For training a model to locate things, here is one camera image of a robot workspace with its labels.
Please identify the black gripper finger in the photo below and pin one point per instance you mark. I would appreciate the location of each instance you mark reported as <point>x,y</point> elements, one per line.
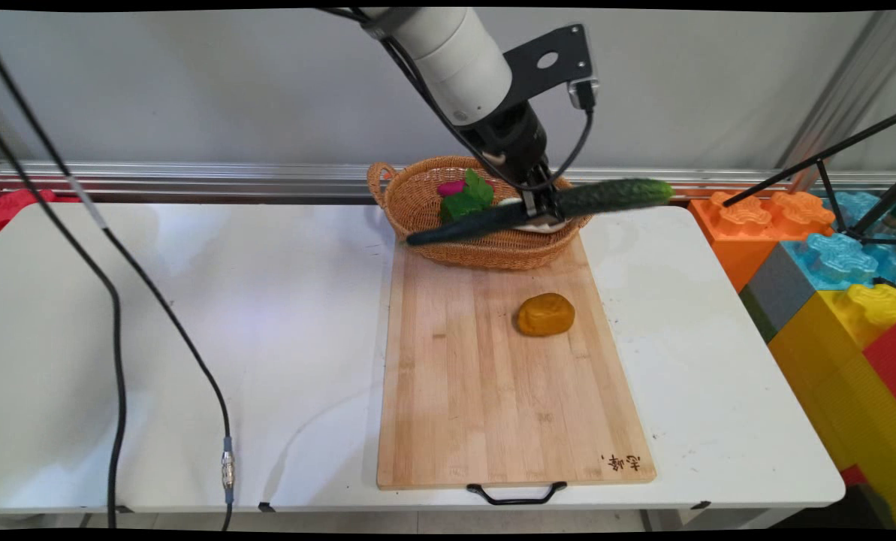
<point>550,194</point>
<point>530,204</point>

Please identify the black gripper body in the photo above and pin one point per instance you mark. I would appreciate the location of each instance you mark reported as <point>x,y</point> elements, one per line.
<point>509,143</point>

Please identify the long green cucumber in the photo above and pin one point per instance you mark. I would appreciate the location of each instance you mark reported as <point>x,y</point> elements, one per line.
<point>613,195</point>

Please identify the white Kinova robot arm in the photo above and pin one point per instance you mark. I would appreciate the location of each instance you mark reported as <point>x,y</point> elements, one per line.
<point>448,56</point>

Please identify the white object in basket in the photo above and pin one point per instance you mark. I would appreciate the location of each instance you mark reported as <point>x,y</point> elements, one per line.
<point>545,226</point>

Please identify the woven wicker basket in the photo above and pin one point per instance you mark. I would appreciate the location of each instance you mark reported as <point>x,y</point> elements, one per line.
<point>493,254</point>

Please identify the green leafy vegetable toy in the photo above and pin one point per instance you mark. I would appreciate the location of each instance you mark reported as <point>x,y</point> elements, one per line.
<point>466,199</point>

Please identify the pink vegetable toy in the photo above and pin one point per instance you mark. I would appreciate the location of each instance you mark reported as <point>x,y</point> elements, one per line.
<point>451,187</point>

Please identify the orange-brown bread toy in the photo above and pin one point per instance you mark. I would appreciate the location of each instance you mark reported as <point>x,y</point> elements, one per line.
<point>545,314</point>

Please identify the orange foam building block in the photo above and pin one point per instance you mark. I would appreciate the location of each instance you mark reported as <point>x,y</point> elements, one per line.
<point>725,233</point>

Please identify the wooden cutting board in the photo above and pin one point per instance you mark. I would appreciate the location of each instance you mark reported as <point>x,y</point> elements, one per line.
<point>493,391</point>

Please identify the grey foam building block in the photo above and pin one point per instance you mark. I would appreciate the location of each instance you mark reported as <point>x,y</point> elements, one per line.
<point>774,289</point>

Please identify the black tripod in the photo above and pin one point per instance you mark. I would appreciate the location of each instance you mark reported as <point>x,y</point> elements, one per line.
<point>831,191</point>

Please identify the blue foam building block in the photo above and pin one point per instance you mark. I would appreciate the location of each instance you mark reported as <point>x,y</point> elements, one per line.
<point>838,255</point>

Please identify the red foam building block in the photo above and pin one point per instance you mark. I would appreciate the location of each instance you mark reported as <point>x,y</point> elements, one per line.
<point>889,361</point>

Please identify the red foam piece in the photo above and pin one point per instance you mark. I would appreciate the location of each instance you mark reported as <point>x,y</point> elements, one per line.
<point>19,204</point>

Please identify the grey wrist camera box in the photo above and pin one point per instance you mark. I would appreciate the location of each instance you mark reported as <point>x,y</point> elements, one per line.
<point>583,93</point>

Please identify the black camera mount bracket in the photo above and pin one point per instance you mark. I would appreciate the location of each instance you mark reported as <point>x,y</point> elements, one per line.
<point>545,60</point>

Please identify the aluminium rail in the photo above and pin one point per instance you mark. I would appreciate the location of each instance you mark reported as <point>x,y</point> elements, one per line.
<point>192,180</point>

